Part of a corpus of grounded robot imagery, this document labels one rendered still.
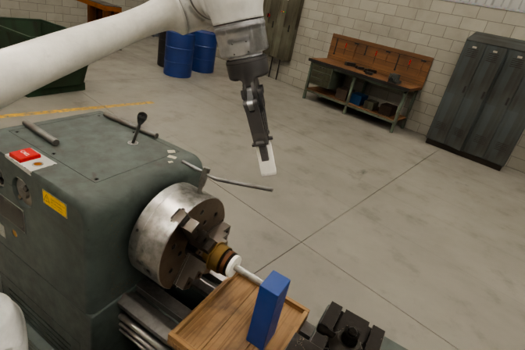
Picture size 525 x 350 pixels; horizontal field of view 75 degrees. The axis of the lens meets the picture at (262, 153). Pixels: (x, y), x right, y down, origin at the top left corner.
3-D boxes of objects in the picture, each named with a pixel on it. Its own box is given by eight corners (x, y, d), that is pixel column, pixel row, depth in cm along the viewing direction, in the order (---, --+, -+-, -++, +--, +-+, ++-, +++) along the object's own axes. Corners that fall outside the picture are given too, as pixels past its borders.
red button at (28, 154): (8, 158, 103) (8, 151, 102) (30, 152, 108) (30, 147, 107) (20, 166, 100) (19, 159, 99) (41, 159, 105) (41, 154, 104)
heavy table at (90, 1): (75, 35, 908) (73, -6, 868) (91, 36, 941) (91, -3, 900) (104, 49, 820) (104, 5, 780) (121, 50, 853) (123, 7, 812)
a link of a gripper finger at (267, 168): (270, 141, 68) (269, 142, 67) (276, 173, 70) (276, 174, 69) (255, 143, 68) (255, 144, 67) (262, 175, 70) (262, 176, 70)
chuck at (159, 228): (123, 289, 101) (152, 191, 96) (190, 258, 130) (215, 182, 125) (145, 305, 98) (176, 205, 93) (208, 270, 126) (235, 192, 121)
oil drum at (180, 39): (157, 71, 733) (160, 28, 697) (180, 70, 776) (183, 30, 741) (173, 79, 700) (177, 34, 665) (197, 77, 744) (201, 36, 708)
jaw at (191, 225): (180, 240, 107) (169, 220, 98) (191, 227, 110) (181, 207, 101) (208, 257, 103) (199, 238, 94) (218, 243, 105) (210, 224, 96)
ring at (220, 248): (200, 245, 102) (225, 261, 98) (219, 232, 110) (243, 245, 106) (196, 269, 105) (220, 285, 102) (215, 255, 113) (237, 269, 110)
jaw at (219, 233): (195, 227, 112) (217, 213, 122) (193, 240, 114) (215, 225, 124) (222, 243, 108) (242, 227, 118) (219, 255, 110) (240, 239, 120)
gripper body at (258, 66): (229, 56, 66) (239, 103, 70) (220, 62, 58) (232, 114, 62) (267, 49, 65) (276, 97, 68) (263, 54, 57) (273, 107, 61)
